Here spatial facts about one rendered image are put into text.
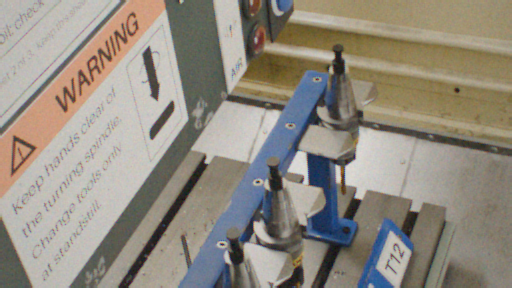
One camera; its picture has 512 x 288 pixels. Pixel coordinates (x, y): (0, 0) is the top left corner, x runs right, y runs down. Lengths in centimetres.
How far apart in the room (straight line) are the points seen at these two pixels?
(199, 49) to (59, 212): 15
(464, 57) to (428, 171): 24
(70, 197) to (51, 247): 3
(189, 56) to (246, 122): 122
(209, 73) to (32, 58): 18
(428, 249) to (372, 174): 29
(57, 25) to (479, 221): 126
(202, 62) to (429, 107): 110
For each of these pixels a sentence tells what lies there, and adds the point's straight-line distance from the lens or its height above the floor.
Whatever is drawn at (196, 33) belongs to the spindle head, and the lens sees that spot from 50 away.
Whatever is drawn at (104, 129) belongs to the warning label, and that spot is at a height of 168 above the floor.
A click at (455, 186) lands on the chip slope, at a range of 159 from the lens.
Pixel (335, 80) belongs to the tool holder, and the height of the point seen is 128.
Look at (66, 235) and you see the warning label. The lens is 42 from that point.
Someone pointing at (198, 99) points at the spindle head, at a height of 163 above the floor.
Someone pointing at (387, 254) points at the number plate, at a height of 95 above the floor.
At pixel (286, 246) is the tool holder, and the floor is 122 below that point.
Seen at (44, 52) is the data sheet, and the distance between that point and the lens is 38.
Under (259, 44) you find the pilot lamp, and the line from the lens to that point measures 58.
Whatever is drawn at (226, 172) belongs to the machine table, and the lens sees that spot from 152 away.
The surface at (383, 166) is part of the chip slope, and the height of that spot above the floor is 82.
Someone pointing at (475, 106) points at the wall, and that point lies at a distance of 157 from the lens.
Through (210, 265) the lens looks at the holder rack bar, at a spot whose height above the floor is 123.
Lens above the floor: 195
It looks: 42 degrees down
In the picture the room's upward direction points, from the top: 8 degrees counter-clockwise
